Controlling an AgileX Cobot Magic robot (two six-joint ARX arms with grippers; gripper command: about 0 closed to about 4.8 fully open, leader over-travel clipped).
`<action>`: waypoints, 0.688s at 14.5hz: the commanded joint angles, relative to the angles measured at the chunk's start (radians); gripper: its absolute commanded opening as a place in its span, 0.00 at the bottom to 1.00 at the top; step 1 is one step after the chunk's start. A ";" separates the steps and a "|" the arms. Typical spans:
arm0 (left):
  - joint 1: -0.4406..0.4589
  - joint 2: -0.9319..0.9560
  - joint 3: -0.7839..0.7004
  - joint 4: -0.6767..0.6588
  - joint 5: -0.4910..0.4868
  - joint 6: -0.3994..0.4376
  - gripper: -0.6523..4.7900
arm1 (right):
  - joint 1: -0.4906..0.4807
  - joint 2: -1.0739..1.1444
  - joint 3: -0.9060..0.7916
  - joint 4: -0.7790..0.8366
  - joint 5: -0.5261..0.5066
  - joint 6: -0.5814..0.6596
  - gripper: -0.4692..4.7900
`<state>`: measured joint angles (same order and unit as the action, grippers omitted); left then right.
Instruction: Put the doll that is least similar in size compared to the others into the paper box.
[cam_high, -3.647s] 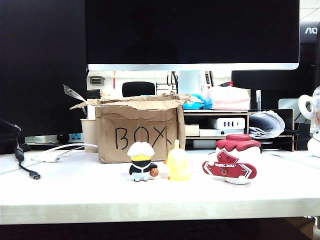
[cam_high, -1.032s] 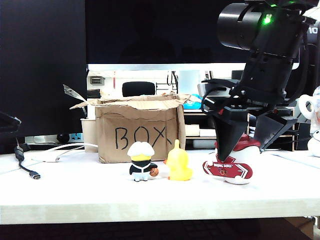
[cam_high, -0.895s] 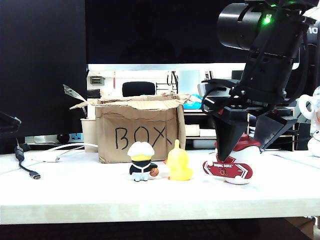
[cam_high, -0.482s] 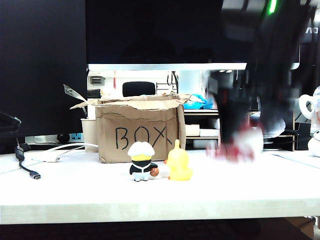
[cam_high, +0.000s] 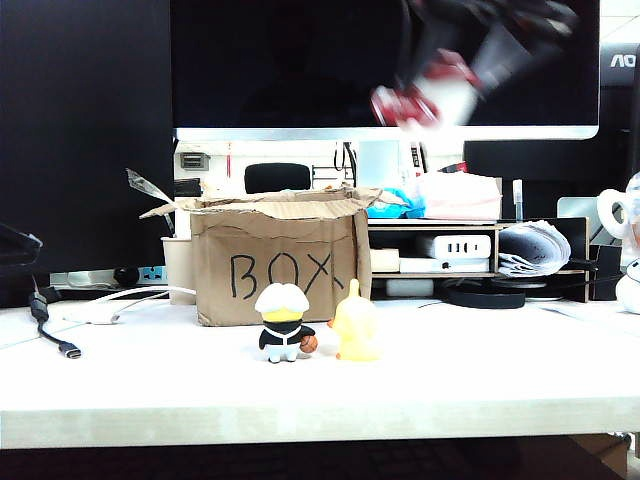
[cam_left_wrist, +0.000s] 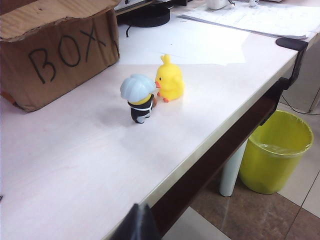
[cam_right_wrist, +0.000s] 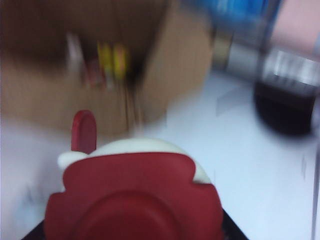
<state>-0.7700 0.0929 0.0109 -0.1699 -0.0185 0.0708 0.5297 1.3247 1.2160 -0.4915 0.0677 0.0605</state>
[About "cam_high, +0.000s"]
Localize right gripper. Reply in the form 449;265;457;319
470;0;581;92

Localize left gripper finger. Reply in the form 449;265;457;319
0;221;44;267

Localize red white snowboard mascot doll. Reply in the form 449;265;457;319
370;47;485;132

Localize flat white box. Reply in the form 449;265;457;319
399;257;490;274

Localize cardboard box marked BOX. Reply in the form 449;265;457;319
139;183;396;329

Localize white-haired minion doll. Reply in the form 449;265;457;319
253;282;318;364

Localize yellow duck doll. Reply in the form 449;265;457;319
327;278;386;362

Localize black screen panel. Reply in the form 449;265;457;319
462;140;626;219

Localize black round knob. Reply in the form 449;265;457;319
113;266;141;288

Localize black AOC monitor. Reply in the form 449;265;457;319
598;42;640;146

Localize black computer monitor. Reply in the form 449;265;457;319
0;0;176;309

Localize clear packing tape strip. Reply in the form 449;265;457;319
125;168;176;236

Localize pink white tissue pack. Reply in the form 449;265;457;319
413;172;503;221

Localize beige paper cup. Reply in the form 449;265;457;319
160;236;197;306

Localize blue plastic bag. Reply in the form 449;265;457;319
367;187;426;220

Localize wooden desk shelf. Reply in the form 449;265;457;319
367;217;591;304

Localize white tape roll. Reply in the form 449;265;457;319
596;188;633;240

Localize white multi-port charger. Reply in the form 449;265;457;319
432;234;492;260

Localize rolled printed papers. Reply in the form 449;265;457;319
497;222;572;280

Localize large silver-bezel computer monitor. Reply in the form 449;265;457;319
169;0;600;142

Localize beige masking tape roll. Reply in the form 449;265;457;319
369;248;400;274

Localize small white flat device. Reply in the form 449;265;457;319
384;278;435;300

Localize black office chair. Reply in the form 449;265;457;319
244;163;313;195

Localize white round figurine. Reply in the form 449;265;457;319
614;259;640;315

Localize black USB-C cable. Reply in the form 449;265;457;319
28;277;84;361

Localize thick white USB-C cable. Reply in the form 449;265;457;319
63;285;197;326

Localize grey wall box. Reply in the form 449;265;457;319
180;152;211;172

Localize black ring band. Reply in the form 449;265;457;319
439;278;527;311

